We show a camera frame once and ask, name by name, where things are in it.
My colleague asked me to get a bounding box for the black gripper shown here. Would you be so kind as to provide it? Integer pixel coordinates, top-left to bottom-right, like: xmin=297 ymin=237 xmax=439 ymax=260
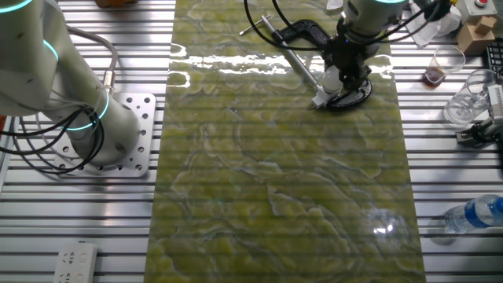
xmin=322 ymin=33 xmax=373 ymax=94

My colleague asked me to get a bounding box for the white light bulb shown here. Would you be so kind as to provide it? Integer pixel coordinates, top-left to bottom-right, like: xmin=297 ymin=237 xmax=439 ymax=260
xmin=321 ymin=64 xmax=344 ymax=94

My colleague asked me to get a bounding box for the white lamp socket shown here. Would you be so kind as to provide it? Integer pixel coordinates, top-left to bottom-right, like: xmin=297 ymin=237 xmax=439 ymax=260
xmin=310 ymin=86 xmax=339 ymax=110

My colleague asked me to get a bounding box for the black C-clamp with steel screw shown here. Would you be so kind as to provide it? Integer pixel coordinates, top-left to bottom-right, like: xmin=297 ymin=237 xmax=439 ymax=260
xmin=239 ymin=13 xmax=373 ymax=112

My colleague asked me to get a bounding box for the plastic cup with brown liquid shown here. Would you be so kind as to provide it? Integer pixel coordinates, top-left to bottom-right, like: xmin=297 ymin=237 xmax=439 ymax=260
xmin=423 ymin=45 xmax=467 ymax=88

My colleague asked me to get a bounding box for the crumpled white tissue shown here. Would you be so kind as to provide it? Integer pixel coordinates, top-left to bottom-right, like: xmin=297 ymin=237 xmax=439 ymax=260
xmin=404 ymin=0 xmax=463 ymax=48

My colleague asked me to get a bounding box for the empty clear plastic cup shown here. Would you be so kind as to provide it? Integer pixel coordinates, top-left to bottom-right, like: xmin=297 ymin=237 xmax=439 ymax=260
xmin=442 ymin=69 xmax=499 ymax=129

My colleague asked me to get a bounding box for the green marble pattern mat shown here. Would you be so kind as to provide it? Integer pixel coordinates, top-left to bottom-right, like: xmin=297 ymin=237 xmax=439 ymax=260
xmin=143 ymin=0 xmax=428 ymax=283

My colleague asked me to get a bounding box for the small cardboard box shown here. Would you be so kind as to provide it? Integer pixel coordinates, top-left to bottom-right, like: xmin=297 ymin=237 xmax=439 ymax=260
xmin=456 ymin=24 xmax=496 ymax=55

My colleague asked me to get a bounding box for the grey emergency stop box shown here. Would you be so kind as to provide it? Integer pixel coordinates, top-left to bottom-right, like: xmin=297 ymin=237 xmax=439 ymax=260
xmin=455 ymin=0 xmax=493 ymax=24

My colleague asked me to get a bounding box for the small tan wooden block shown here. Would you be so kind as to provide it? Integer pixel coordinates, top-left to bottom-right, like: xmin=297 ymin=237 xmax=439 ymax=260
xmin=474 ymin=15 xmax=497 ymax=36

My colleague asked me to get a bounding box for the black keyboard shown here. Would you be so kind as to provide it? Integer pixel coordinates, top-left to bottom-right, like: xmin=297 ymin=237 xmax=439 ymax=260
xmin=486 ymin=42 xmax=503 ymax=74

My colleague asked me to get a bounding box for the water bottle with blue cap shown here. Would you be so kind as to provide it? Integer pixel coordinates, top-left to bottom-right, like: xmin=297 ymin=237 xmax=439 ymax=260
xmin=443 ymin=194 xmax=503 ymax=236

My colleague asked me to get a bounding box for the white power strip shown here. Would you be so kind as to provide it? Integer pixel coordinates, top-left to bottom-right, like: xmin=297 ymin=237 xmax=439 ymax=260
xmin=53 ymin=241 xmax=98 ymax=283

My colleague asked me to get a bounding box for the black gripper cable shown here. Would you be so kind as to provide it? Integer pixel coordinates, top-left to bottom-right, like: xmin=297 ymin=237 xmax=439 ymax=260
xmin=243 ymin=0 xmax=441 ymax=52

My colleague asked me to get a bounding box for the silver camera on black clamp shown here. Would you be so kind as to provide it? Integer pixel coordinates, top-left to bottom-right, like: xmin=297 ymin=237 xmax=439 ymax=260
xmin=455 ymin=83 xmax=503 ymax=149

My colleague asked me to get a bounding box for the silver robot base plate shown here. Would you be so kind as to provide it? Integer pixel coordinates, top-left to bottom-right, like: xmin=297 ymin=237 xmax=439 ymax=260
xmin=53 ymin=92 xmax=157 ymax=178

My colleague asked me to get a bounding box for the grey base hose cable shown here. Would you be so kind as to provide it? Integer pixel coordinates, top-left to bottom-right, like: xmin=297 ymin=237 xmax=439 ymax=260
xmin=62 ymin=24 xmax=119 ymax=95

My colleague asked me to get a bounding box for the black base cable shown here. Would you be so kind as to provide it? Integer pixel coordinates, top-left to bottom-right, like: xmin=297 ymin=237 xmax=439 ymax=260
xmin=0 ymin=104 xmax=106 ymax=175

